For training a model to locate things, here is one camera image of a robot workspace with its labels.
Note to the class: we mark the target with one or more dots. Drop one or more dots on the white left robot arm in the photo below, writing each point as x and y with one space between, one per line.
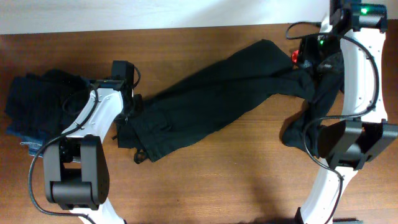
75 170

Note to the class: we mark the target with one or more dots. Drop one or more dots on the red garment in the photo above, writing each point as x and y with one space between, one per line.
295 55

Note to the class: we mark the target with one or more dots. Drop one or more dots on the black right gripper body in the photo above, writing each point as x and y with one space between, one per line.
321 51

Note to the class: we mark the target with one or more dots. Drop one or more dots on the crumpled black clothes pile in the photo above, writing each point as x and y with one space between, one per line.
330 81

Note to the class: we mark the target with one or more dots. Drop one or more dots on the folded blue jeans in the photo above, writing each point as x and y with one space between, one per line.
33 141

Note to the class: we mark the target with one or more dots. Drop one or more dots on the folded black garment stack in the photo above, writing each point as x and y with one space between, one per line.
41 107

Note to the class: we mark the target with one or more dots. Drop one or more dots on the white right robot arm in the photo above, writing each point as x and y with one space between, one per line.
362 131

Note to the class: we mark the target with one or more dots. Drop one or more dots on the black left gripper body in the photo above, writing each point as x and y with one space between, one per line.
131 106

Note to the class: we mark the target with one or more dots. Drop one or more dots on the black trousers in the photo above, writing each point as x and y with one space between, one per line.
211 99

